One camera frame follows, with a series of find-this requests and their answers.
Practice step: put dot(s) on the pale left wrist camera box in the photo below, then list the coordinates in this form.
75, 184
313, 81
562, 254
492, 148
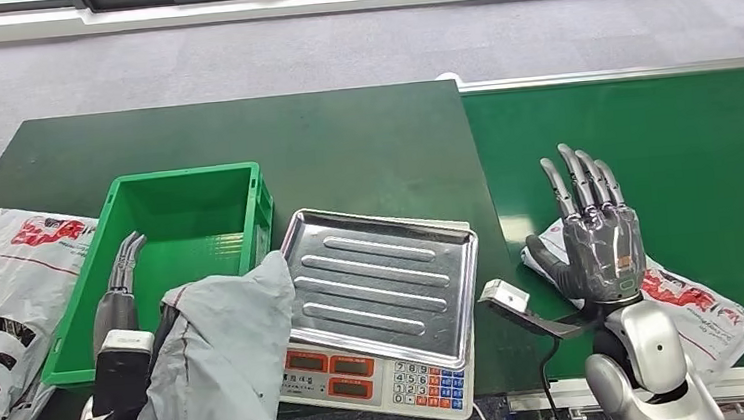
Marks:
128, 340

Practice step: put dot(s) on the large white black-lettered bag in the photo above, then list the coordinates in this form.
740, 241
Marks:
0, 297

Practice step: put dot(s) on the white electronic weighing scale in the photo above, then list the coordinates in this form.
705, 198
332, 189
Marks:
372, 384

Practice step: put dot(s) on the black right camera mount bracket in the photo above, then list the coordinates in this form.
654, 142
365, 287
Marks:
547, 324

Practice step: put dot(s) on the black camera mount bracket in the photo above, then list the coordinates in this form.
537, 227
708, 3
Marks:
547, 324
120, 384

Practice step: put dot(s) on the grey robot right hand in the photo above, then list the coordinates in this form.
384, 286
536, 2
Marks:
601, 250

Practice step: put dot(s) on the white red-printed mailer package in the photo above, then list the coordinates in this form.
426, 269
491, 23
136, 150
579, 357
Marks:
692, 309

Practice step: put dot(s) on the black left camera mount bracket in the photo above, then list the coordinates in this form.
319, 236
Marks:
120, 384

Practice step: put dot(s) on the grey plastic mailer package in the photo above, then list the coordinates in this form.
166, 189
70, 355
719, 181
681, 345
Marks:
218, 367

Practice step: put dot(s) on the stainless steel scale tray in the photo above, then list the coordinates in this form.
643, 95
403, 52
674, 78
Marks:
384, 280

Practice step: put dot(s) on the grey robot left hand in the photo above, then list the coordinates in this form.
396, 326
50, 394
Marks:
114, 315

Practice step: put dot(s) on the green conveyor belt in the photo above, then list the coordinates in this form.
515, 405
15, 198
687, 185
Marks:
692, 143

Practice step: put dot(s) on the green plastic crate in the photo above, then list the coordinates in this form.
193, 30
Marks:
198, 202

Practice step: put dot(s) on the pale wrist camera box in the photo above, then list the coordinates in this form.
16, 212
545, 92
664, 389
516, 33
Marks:
128, 340
506, 295

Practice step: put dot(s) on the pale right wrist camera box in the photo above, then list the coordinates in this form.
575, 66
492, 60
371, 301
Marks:
506, 295

